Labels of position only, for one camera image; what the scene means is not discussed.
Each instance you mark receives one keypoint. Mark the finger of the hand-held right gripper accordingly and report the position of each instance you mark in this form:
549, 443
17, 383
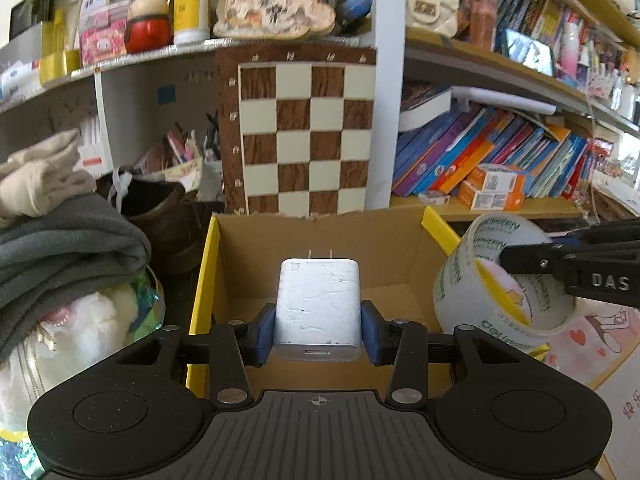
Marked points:
537, 260
595, 232

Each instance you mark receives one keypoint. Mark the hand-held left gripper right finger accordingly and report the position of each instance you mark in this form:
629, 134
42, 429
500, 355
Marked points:
372, 334

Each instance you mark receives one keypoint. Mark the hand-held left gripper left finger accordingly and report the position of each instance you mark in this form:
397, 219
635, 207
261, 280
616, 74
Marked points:
265, 336

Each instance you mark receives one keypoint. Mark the white charger plug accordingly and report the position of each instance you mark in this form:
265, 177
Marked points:
318, 305

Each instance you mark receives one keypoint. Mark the cardboard box with yellow edges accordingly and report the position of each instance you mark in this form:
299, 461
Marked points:
390, 255

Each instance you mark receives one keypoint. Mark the clear packing tape roll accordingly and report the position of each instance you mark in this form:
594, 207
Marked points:
460, 290

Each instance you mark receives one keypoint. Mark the pink cartoon printed paper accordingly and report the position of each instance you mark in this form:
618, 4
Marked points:
595, 340

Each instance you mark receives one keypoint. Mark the orange and white box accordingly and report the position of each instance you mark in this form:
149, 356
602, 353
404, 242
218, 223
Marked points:
490, 199
500, 177

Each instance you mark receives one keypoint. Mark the row of leaning colourful books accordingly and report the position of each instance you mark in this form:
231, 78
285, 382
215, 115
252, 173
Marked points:
475, 145

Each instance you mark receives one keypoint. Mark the brown leather shoe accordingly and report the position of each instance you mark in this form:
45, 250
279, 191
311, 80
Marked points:
160, 220

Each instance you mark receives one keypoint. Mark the white plush toy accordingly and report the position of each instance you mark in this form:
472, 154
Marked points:
90, 330

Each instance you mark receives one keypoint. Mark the thick white-paged book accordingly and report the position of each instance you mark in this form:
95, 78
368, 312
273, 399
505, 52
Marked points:
425, 107

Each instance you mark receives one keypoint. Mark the brown and white chessboard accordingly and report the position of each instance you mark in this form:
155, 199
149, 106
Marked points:
300, 130

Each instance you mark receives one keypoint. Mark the grey folded cloth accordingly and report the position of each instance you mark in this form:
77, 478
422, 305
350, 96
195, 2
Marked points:
65, 250

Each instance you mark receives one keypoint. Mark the row of upright shelf books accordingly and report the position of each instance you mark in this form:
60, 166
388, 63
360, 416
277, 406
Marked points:
550, 15

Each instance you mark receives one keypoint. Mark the pink spray bottle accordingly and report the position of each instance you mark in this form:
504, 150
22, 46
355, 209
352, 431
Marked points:
483, 15

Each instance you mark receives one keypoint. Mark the white chopstick packet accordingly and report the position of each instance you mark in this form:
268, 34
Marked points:
97, 135

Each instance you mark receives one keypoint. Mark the beige cloth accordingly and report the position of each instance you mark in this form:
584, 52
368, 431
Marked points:
40, 175

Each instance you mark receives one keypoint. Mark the floral wooden plaque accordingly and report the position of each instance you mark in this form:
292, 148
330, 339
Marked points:
270, 5

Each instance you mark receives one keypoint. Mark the red round doll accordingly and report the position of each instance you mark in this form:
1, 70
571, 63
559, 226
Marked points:
148, 22

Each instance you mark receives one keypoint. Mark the white pill bottle yellow label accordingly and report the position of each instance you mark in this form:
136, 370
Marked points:
191, 5

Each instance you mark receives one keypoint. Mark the pink printed box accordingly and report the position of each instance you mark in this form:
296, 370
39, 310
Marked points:
102, 35

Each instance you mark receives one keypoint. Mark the small photo frame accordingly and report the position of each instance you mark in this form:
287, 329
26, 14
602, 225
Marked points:
529, 51

